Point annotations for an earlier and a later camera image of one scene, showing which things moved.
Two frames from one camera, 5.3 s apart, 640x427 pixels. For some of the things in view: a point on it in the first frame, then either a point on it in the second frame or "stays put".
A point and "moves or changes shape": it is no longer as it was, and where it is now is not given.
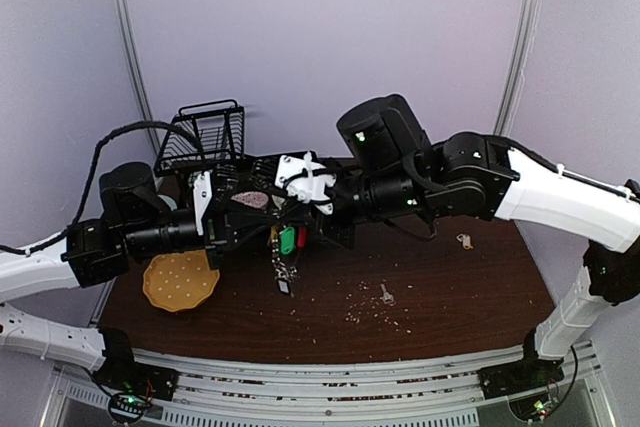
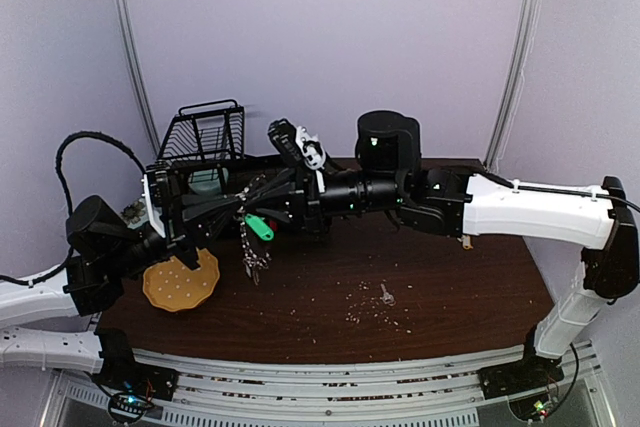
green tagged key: (287, 240) moves or changes shape
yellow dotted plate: (176, 281) stays put
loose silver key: (387, 297) stays put
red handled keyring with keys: (284, 272) to (253, 261)
